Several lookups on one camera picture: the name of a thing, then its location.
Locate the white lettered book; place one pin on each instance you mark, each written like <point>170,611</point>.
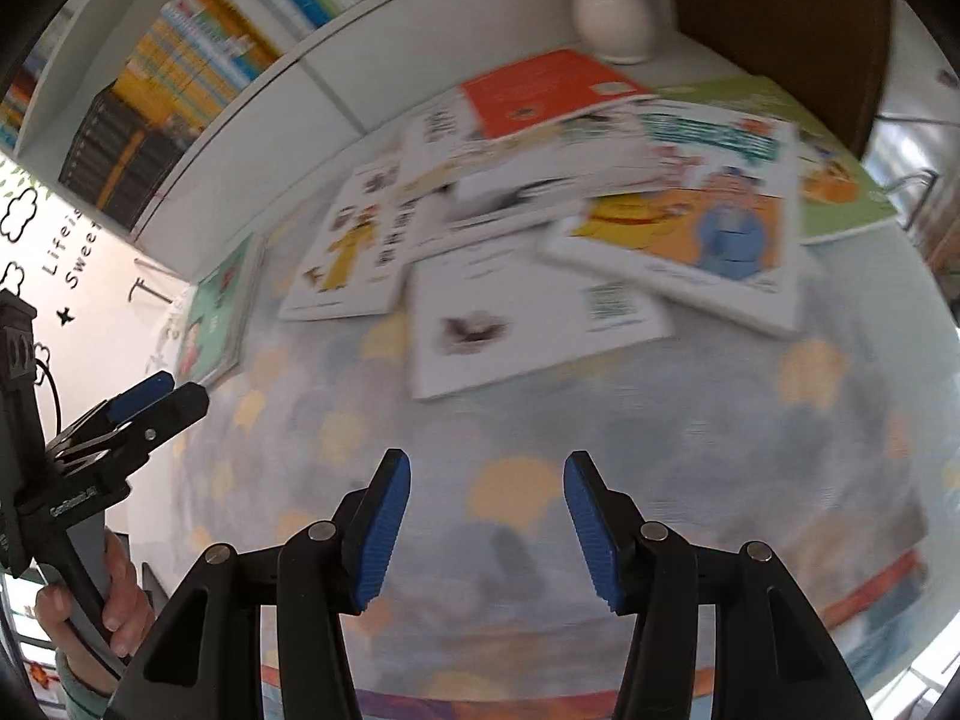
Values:
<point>442,142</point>

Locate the row of yellow spine books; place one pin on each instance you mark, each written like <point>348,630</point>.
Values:
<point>195,52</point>

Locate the white ceramic vase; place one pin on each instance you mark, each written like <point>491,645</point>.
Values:
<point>611,7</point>

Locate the brown wooden cabinet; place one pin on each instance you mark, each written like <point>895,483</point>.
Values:
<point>787,15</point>

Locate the white book with bird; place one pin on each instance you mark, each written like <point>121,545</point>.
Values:
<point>510,315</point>

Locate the orange book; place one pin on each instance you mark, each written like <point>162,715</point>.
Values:
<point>547,90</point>

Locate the person's left hand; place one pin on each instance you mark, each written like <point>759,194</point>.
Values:
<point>131,607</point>

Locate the scale pattern table mat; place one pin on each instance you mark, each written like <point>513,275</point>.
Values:
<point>675,427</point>

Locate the light green book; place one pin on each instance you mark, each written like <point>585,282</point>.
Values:
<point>840,195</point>

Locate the black bird wall sticker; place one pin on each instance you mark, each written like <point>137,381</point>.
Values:
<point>66,316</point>

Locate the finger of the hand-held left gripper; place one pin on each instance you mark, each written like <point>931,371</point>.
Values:
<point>172,412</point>
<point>142,394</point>

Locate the white book with dark picture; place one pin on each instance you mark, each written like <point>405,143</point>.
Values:
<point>510,195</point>

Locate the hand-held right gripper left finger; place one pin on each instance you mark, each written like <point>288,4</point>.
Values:
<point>382,532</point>

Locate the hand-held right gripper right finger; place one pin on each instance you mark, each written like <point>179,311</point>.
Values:
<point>592,532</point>

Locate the grey walking cane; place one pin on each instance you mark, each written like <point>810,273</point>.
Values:
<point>142,289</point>

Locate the cloud wall sticker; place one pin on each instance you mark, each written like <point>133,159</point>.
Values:
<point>19,214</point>

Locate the cartoon cover book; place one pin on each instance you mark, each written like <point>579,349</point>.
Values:
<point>697,240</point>

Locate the black lettering wall sticker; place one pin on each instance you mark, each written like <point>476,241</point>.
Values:
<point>75,270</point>

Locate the person's left forearm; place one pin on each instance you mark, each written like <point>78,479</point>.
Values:
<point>82,701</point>

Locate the stack of books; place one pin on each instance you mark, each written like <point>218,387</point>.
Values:
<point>217,307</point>

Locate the white bookshelf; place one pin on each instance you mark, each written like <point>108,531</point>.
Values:
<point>300,90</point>

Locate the row of thin colourful books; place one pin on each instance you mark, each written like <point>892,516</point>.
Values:
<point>19,105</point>

